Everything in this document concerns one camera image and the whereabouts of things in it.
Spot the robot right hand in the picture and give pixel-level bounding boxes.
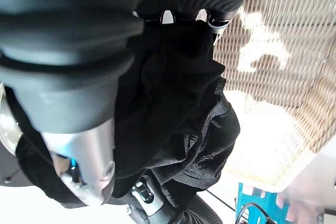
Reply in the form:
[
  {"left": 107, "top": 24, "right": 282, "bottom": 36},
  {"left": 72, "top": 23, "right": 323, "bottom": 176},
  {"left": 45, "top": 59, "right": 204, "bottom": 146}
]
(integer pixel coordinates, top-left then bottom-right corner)
[{"left": 0, "top": 0, "right": 261, "bottom": 206}]

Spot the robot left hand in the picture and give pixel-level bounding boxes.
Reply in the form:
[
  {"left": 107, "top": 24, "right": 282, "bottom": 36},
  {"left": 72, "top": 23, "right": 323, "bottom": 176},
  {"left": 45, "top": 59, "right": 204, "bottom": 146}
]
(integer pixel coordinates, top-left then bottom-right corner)
[{"left": 123, "top": 174, "right": 224, "bottom": 224}]

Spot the black garment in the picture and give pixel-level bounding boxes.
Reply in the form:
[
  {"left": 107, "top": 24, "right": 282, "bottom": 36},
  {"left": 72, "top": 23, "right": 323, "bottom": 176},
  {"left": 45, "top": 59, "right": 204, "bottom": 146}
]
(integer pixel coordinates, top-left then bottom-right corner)
[{"left": 5, "top": 19, "right": 241, "bottom": 209}]

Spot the white washing machine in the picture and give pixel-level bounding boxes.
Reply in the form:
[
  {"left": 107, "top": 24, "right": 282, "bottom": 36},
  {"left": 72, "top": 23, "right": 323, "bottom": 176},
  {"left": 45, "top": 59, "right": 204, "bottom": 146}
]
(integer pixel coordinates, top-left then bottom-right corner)
[{"left": 0, "top": 182, "right": 132, "bottom": 224}]

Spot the blue plastic stool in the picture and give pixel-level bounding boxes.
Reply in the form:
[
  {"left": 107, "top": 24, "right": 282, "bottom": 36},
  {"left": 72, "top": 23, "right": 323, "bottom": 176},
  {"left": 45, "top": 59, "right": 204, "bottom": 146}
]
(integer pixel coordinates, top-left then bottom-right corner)
[{"left": 235, "top": 182, "right": 292, "bottom": 224}]

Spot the silver robot leg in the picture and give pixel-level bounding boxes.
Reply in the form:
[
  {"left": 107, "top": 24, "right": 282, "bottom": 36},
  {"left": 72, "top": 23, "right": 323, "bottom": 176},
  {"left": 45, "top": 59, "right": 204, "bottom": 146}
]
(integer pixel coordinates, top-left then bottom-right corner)
[{"left": 278, "top": 140, "right": 336, "bottom": 224}]

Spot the woven wicker laundry basket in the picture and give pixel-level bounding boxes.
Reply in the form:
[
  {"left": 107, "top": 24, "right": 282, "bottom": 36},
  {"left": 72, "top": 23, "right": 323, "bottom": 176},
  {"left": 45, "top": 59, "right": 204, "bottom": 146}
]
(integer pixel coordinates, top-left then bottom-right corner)
[{"left": 212, "top": 0, "right": 336, "bottom": 194}]

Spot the black cable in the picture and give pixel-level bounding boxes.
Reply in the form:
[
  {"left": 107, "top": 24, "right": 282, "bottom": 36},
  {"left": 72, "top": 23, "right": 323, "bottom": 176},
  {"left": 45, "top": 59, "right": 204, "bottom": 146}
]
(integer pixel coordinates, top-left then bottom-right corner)
[{"left": 234, "top": 202, "right": 271, "bottom": 224}]

